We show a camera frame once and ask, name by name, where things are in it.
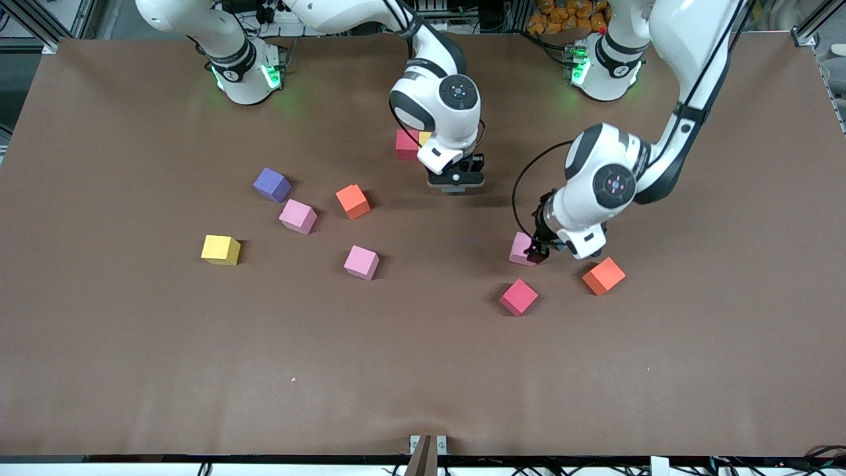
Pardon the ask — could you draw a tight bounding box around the orange foam cube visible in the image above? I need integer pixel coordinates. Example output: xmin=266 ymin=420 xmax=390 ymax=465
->
xmin=582 ymin=257 xmax=627 ymax=296
xmin=335 ymin=184 xmax=371 ymax=221

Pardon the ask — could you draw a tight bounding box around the black camera cable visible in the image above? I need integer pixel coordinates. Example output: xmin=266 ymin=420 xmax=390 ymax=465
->
xmin=512 ymin=139 xmax=576 ymax=232

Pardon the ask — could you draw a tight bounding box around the purple foam cube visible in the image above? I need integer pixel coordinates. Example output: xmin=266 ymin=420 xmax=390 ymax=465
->
xmin=253 ymin=167 xmax=292 ymax=204

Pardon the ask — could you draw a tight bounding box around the pink foam cube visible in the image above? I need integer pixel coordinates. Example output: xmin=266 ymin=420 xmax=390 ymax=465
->
xmin=509 ymin=231 xmax=539 ymax=266
xmin=278 ymin=199 xmax=318 ymax=236
xmin=344 ymin=245 xmax=381 ymax=282

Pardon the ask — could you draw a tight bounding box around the white power strip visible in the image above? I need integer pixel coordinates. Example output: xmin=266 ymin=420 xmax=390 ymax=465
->
xmin=254 ymin=0 xmax=331 ymax=37

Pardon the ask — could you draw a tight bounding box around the orange snack bag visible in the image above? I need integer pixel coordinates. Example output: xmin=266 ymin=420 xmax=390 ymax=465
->
xmin=527 ymin=0 xmax=612 ymax=35

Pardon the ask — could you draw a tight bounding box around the metal clamp bracket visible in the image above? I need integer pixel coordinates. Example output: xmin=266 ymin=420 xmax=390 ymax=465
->
xmin=404 ymin=434 xmax=447 ymax=476

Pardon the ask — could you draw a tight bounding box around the grey electronics unit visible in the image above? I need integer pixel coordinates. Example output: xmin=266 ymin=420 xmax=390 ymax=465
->
xmin=423 ymin=0 xmax=463 ymax=34

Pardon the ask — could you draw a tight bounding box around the brown paper table cover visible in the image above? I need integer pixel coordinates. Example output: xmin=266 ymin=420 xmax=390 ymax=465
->
xmin=0 ymin=30 xmax=846 ymax=458

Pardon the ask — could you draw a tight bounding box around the red foam cube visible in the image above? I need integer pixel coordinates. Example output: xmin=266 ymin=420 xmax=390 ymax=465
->
xmin=395 ymin=129 xmax=422 ymax=161
xmin=499 ymin=278 xmax=539 ymax=317

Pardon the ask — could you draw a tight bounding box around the aluminium frame profile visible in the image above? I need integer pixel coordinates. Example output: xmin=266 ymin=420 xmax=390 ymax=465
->
xmin=7 ymin=0 xmax=100 ymax=54
xmin=792 ymin=0 xmax=846 ymax=48

